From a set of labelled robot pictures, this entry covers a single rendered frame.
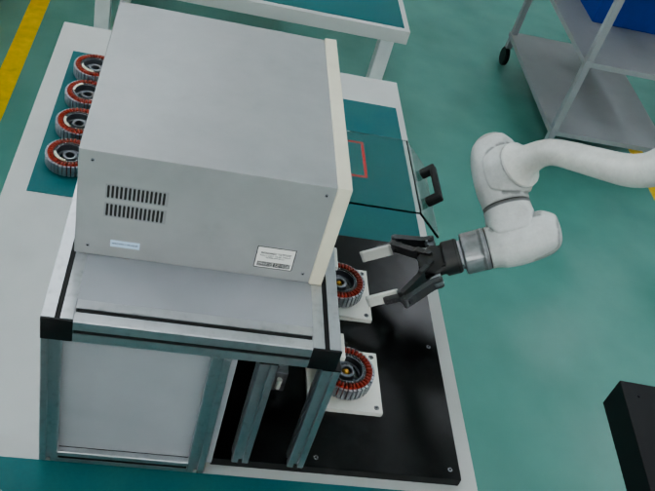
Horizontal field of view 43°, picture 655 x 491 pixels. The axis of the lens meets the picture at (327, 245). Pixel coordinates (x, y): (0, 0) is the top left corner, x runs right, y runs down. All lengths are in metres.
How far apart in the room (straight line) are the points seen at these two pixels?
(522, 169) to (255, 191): 0.71
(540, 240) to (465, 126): 2.35
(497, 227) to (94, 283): 0.86
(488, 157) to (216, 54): 0.65
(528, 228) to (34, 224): 1.05
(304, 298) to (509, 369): 1.72
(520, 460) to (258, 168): 1.75
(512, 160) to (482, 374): 1.28
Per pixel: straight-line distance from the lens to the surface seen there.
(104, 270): 1.31
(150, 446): 1.50
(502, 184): 1.78
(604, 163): 1.63
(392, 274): 1.94
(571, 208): 3.84
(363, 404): 1.65
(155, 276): 1.31
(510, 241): 1.75
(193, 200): 1.24
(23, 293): 1.78
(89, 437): 1.49
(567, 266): 3.51
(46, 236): 1.89
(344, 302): 1.79
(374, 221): 2.09
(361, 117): 2.45
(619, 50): 4.01
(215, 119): 1.30
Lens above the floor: 2.06
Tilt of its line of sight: 41 degrees down
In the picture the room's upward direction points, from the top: 18 degrees clockwise
